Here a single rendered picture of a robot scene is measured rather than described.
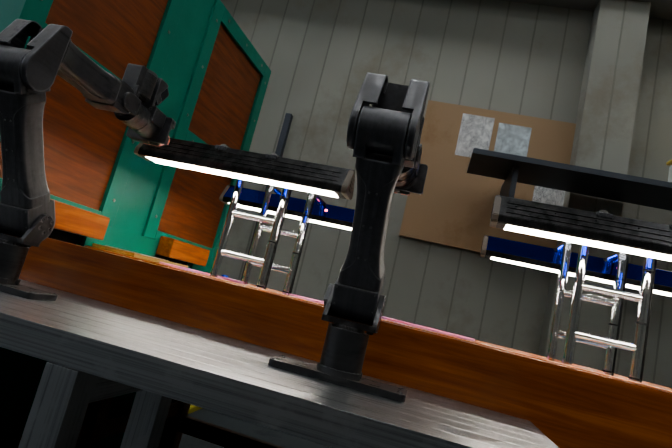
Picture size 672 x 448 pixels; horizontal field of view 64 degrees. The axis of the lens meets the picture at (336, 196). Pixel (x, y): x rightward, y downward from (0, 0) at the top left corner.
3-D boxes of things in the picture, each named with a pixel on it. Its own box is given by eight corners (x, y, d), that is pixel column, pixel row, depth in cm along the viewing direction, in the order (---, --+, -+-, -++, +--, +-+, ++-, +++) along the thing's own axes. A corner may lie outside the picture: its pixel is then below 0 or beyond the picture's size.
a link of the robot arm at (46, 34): (106, 86, 114) (0, 2, 85) (144, 93, 113) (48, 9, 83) (87, 139, 112) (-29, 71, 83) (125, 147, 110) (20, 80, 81)
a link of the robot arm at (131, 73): (133, 75, 123) (104, 48, 112) (166, 81, 121) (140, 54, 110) (116, 121, 120) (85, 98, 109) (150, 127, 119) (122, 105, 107)
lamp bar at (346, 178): (346, 193, 132) (353, 165, 133) (132, 153, 148) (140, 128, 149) (352, 200, 139) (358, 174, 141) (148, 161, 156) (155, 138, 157)
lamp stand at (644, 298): (669, 437, 107) (693, 223, 116) (563, 409, 112) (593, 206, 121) (638, 422, 125) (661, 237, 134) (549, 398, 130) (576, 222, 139)
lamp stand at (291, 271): (284, 323, 170) (318, 189, 179) (228, 308, 176) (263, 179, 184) (301, 323, 188) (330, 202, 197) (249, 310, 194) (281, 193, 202)
